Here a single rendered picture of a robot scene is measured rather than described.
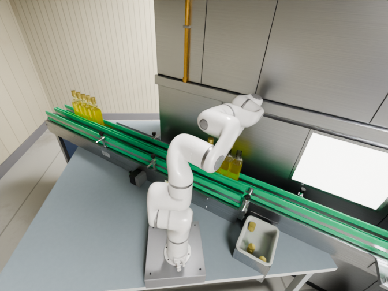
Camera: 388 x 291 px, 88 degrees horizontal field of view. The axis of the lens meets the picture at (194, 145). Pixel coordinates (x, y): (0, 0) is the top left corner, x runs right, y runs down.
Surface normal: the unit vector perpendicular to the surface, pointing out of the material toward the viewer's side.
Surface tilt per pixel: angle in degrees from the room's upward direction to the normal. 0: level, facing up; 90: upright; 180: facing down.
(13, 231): 0
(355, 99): 90
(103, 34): 90
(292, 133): 90
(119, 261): 0
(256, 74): 90
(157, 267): 1
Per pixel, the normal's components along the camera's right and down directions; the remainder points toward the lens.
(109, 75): 0.11, 0.58
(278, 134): -0.49, 0.48
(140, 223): 0.05, -0.81
